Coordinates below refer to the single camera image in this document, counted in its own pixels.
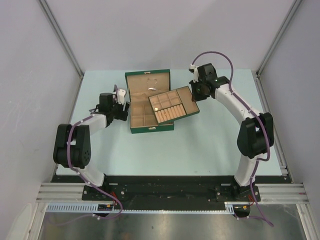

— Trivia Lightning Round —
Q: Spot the green jewelry box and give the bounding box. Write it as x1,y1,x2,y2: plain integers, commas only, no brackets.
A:
124,69,175,134

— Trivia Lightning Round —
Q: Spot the silver chain necklace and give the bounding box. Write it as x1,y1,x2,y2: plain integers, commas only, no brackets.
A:
146,78,159,91

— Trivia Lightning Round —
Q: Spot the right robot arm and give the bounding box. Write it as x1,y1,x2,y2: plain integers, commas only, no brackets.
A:
189,63,274,201

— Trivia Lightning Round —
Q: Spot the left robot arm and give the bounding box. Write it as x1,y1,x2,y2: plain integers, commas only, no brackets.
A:
53,88,130,200

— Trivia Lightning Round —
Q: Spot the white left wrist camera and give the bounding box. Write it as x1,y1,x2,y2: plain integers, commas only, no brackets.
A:
113,84,127,105

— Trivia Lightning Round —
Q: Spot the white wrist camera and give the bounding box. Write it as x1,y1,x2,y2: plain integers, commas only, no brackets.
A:
189,64,199,83
113,84,127,105

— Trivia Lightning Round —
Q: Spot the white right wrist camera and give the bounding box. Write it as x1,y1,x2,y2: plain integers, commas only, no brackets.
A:
189,64,199,83

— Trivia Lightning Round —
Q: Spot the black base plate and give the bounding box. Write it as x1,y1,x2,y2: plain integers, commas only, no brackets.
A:
51,174,292,218

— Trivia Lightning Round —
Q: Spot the aluminium front rail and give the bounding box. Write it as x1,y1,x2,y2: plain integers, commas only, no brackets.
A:
36,182,91,204

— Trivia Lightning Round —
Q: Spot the slotted cable duct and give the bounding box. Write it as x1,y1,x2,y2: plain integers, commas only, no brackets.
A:
46,201,251,214

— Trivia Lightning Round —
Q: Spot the aluminium frame post left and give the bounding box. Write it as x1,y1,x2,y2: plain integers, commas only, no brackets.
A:
37,0,84,81

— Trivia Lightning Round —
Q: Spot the aluminium frame post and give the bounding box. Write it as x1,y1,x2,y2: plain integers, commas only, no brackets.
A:
255,0,304,78
37,0,84,81

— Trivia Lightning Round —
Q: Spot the aluminium frame post right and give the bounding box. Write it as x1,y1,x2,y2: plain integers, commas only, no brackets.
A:
255,0,304,78

